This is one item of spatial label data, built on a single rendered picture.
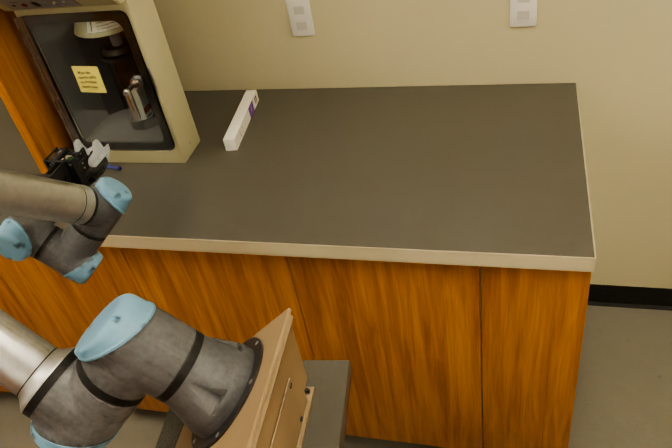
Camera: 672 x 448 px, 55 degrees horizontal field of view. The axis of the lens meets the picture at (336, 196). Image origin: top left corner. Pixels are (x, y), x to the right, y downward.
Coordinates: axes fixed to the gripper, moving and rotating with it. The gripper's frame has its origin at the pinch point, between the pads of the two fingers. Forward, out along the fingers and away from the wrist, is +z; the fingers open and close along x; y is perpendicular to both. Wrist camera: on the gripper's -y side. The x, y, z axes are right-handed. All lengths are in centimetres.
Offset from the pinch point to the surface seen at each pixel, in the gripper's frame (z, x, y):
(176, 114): 26.5, -5.4, -6.9
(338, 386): -43, -64, -20
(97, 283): -4.3, 16.5, -41.9
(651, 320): 59, -142, -114
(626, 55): 66, -122, -13
